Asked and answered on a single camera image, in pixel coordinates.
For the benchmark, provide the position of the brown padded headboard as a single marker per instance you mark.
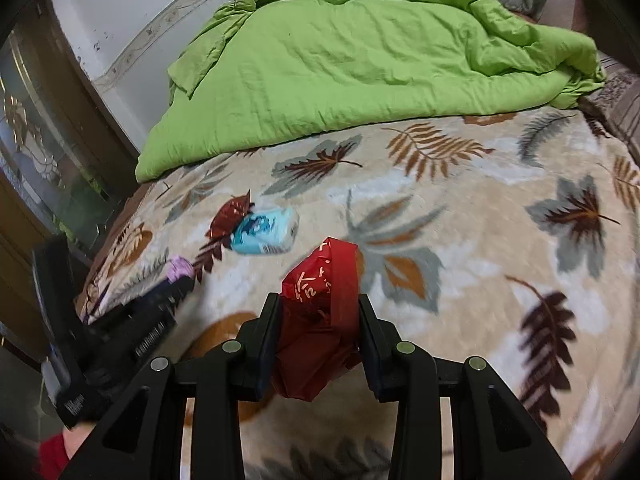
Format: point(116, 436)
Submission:
point(590, 10)

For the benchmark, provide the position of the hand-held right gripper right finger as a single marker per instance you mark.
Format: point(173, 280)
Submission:
point(372, 370)

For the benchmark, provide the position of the wooden glass-door cabinet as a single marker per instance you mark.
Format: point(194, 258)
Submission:
point(40, 160)

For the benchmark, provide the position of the green quilt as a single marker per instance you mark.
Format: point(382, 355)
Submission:
point(350, 50)

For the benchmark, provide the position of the person's left forearm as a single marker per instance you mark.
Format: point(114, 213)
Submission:
point(52, 455)

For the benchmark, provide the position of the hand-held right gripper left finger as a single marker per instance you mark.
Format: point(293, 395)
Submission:
point(265, 370)

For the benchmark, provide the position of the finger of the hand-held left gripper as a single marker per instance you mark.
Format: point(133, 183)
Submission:
point(172, 295)

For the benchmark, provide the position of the light blue packet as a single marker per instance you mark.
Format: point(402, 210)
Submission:
point(265, 232)

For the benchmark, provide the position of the pink paper ball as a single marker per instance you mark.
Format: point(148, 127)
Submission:
point(180, 267)

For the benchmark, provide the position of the dark red foil wrapper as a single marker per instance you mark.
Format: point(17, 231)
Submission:
point(230, 215)

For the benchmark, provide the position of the striped brown pillow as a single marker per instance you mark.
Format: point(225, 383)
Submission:
point(620, 100)

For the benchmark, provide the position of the red plastic bag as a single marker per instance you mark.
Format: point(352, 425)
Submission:
point(310, 340)

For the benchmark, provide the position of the leaf printed blanket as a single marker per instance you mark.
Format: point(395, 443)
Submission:
point(475, 260)

